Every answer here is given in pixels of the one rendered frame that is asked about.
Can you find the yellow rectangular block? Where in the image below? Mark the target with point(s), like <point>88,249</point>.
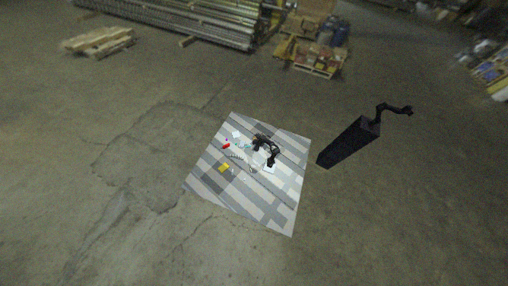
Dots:
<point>223,167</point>

